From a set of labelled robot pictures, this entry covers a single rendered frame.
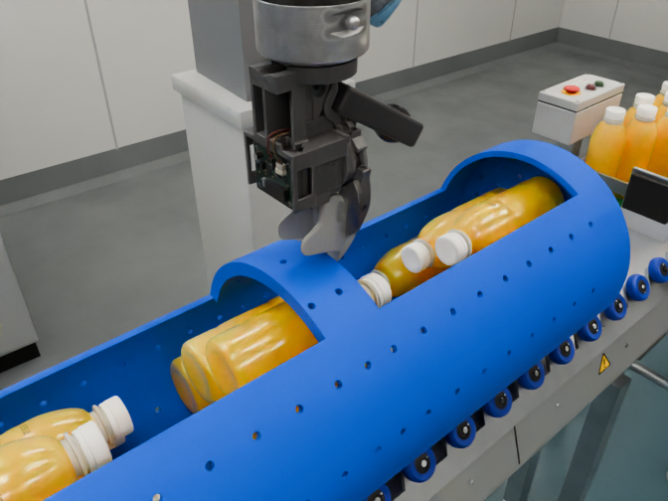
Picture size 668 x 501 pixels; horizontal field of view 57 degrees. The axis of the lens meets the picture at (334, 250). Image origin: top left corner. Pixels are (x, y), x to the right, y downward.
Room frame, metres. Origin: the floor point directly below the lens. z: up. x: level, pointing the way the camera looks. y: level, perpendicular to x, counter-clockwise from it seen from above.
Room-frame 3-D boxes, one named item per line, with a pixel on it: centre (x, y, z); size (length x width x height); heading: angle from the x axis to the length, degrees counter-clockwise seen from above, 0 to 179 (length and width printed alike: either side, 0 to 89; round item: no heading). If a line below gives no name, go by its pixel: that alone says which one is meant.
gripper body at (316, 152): (0.49, 0.02, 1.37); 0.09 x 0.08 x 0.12; 130
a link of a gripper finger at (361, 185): (0.49, -0.01, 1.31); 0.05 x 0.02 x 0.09; 40
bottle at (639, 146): (1.24, -0.66, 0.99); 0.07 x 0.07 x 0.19
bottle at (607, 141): (1.22, -0.59, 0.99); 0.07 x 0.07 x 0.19
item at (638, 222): (1.02, -0.60, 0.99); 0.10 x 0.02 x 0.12; 40
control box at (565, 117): (1.38, -0.57, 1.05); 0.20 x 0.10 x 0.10; 130
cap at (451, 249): (0.62, -0.15, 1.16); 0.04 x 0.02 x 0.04; 40
